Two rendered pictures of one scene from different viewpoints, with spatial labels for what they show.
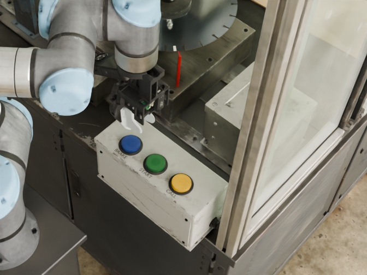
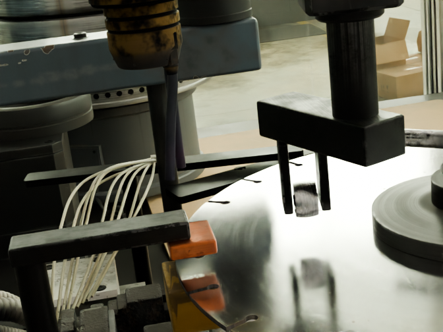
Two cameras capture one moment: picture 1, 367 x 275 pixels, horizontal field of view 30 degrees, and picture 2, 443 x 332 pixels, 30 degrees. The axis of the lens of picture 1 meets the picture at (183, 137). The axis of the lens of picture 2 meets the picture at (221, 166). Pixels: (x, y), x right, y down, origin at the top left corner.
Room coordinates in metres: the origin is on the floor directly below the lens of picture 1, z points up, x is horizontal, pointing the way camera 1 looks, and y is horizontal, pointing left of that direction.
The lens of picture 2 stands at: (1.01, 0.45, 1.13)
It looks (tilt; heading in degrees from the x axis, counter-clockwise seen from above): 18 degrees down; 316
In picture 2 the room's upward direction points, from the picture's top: 6 degrees counter-clockwise
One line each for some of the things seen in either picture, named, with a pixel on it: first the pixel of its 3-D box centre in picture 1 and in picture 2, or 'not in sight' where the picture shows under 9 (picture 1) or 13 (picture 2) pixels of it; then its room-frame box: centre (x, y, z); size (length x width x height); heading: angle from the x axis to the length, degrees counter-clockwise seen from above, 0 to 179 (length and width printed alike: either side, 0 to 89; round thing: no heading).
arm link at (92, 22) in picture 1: (74, 23); not in sight; (0.79, 0.19, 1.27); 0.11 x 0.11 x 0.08; 5
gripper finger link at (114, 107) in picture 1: (120, 103); not in sight; (0.81, 0.12, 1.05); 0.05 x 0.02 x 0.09; 144
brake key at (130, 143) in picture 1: (130, 145); not in sight; (0.82, 0.11, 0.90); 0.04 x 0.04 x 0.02
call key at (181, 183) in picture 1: (181, 184); not in sight; (0.74, -0.01, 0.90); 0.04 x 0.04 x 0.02
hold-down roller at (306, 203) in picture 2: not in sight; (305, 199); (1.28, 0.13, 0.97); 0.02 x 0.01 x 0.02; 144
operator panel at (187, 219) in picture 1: (159, 179); not in sight; (0.79, 0.04, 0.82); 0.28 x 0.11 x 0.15; 54
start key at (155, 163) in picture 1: (155, 164); not in sight; (0.78, 0.05, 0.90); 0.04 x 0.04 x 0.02
